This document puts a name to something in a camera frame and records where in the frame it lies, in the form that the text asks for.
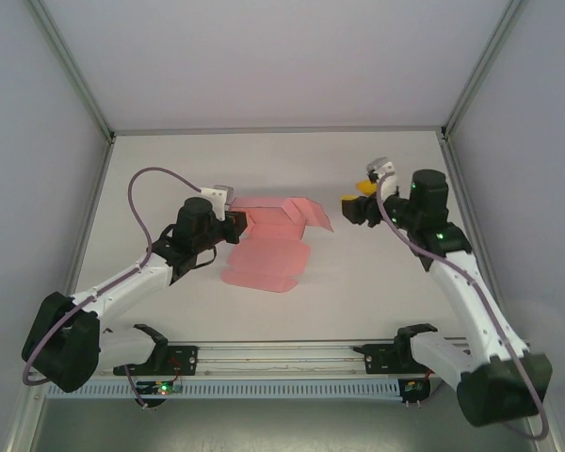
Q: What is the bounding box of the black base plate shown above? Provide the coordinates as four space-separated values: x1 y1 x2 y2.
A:
112 344 200 377
352 343 449 377

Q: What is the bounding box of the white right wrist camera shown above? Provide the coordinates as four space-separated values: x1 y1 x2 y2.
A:
365 156 401 187

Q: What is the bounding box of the aluminium back rail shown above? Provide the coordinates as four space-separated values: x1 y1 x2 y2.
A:
112 123 446 138

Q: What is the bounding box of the aluminium side rail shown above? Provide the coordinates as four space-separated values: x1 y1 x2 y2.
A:
51 138 118 343
440 138 509 339

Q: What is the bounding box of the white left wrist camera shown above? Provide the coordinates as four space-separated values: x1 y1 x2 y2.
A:
198 184 237 220

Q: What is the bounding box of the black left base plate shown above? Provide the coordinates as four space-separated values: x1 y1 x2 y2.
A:
112 344 200 377

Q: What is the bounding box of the pink paper box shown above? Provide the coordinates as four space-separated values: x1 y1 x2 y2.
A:
219 196 335 295

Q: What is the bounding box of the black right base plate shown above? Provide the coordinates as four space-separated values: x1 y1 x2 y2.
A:
352 343 449 377

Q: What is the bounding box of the left circuit board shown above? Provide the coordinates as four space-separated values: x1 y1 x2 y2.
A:
136 379 183 396

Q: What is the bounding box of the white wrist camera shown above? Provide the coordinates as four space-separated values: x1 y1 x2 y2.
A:
198 184 237 220
365 156 401 187

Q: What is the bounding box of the left red wire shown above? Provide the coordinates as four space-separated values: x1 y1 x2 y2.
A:
166 357 186 383

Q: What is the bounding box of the white slotted cable duct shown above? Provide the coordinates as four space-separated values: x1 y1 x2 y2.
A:
44 379 404 402

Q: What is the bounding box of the aluminium frame leg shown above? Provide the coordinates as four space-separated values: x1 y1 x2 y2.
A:
522 376 565 452
3 383 47 452

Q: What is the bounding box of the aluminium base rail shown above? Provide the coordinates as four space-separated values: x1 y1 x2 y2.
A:
26 337 541 379

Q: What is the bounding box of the aluminium frame post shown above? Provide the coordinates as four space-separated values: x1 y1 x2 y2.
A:
439 0 525 143
26 0 119 143

